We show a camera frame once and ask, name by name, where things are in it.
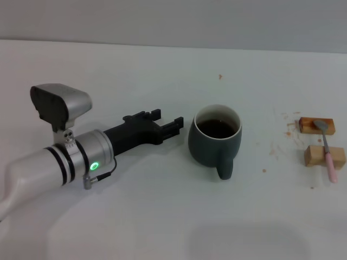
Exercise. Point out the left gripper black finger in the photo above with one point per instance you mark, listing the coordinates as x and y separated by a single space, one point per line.
173 127
154 115

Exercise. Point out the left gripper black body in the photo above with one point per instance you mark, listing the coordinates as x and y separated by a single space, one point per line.
132 132

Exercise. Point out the grey ceramic mug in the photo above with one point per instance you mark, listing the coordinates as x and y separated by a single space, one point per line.
206 151

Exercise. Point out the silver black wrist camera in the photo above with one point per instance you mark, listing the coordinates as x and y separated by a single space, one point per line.
57 105

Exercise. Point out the pale wooden block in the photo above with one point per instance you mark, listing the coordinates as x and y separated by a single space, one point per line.
314 155

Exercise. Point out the dark coffee liquid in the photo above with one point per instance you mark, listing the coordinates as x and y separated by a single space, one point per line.
217 129

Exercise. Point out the brown stained wooden block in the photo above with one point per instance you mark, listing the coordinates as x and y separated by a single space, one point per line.
307 126

